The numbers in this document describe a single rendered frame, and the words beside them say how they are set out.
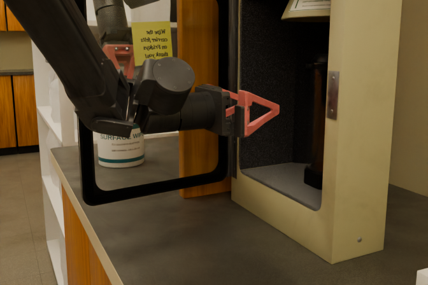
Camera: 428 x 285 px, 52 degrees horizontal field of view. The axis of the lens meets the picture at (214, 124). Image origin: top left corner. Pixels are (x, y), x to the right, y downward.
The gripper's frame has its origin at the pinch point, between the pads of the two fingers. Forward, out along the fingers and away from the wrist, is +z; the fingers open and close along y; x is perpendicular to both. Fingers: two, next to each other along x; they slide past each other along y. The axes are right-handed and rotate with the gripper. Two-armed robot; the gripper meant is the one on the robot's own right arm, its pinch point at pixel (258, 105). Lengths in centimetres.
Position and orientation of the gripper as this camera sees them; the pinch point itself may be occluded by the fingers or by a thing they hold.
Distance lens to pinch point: 71.8
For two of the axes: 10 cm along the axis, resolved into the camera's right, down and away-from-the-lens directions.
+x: 0.1, 9.8, 1.9
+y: -4.3, -1.6, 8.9
